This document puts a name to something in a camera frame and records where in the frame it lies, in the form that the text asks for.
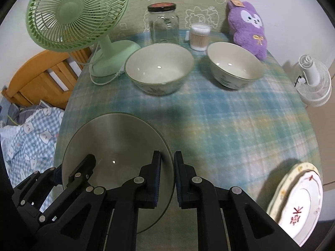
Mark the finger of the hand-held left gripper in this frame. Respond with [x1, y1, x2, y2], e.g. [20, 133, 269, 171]
[13, 166, 62, 210]
[37, 154, 96, 226]

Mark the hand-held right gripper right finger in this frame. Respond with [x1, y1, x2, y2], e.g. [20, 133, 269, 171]
[174, 151, 301, 251]

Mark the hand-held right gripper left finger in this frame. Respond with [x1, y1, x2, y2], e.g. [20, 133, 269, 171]
[39, 151, 161, 251]

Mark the green floral ceramic bowl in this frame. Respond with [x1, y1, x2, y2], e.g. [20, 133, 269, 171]
[207, 42, 264, 90]
[124, 44, 195, 96]
[62, 112, 175, 234]

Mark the large yellow floral plate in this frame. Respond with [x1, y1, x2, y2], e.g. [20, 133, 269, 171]
[266, 162, 321, 225]

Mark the white plate with red print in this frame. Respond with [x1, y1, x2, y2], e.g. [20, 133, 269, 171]
[277, 171, 323, 247]

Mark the blue checked printed quilt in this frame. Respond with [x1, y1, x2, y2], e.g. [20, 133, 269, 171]
[0, 107, 65, 186]

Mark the plaid tablecloth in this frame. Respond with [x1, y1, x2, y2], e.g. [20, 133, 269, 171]
[54, 30, 323, 251]

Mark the grey plaid cloth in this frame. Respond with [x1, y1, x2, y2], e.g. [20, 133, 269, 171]
[0, 101, 50, 126]

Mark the wooden bed headboard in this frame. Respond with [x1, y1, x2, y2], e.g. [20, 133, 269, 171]
[1, 47, 92, 110]

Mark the cotton swab container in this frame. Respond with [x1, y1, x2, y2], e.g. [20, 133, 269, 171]
[189, 23, 211, 51]

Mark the glass jar with dark lid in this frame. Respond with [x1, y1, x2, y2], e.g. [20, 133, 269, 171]
[147, 3, 180, 45]

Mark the green desk fan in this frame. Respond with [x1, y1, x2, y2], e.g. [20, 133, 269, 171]
[26, 0, 142, 77]

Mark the purple plush toy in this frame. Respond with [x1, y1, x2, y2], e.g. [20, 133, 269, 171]
[226, 0, 268, 60]

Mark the white desk fan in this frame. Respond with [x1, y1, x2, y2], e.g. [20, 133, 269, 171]
[296, 54, 332, 107]

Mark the white fan cable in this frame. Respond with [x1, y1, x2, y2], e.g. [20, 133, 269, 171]
[90, 42, 126, 86]

